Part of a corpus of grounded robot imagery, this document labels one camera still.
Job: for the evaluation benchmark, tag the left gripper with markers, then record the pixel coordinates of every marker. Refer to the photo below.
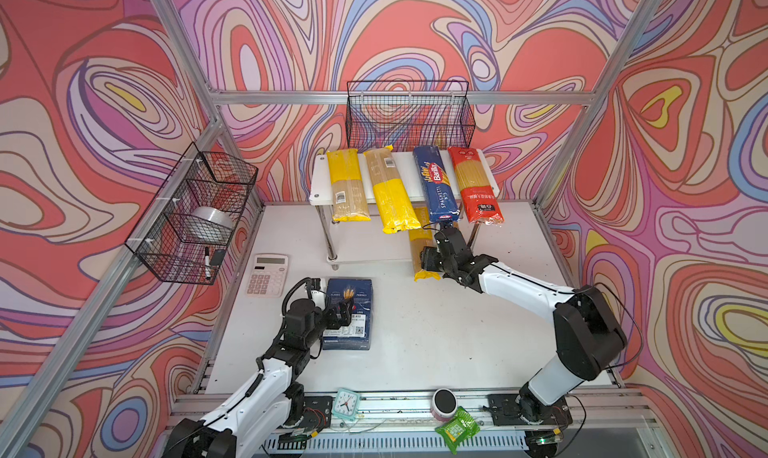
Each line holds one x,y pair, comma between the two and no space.
343,316

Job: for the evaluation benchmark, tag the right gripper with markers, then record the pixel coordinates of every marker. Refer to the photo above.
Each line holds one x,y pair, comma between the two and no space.
428,254

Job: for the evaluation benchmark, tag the blue Barilla pasta box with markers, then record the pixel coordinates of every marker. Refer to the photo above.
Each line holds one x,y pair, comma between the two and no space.
357,335

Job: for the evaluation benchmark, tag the yellow Pastatime spaghetti bag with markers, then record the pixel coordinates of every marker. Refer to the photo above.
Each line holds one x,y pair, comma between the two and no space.
419,239

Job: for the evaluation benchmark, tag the blue Barilla spaghetti box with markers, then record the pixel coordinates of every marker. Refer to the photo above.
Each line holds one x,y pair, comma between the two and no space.
438,194

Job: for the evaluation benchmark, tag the red spaghetti bag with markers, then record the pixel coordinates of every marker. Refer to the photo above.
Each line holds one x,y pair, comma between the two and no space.
477,194

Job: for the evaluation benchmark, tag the yellow narrow spaghetti bag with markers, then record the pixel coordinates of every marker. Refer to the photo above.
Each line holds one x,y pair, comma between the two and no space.
392,200

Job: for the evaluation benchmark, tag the yellow clear spaghetti bag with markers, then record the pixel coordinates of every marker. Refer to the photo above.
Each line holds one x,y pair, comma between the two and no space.
349,202

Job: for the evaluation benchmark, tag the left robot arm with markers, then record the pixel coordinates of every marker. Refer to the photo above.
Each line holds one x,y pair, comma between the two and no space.
271,397

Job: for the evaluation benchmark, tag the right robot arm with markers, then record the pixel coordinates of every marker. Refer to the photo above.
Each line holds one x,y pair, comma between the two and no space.
588,335

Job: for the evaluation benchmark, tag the white two-tier shelf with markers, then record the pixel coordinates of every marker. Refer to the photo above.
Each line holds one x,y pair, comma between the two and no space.
364,241

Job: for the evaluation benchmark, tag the white pink calculator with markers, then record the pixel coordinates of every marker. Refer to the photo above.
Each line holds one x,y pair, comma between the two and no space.
267,275

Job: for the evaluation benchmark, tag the mint alarm clock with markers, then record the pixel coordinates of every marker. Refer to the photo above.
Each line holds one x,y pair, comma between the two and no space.
345,405

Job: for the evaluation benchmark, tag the black marker pen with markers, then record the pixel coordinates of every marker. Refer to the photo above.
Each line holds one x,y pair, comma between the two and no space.
207,264

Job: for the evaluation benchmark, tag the green snack packet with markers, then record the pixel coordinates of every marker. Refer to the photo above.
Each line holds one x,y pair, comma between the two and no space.
460,428

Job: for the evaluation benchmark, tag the silver tape roll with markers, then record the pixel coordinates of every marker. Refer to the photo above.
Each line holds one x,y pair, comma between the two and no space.
209,225

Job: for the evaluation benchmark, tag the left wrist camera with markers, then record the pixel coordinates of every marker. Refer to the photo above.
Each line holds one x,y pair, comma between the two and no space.
316,289

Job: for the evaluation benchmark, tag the black wire basket back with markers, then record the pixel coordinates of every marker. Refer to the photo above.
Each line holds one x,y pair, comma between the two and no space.
405,114

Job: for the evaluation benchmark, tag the black wire basket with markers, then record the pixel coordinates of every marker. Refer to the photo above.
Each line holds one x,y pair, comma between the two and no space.
405,114
185,235

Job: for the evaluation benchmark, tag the black wire basket left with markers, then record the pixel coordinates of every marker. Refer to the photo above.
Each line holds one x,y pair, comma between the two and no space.
185,235

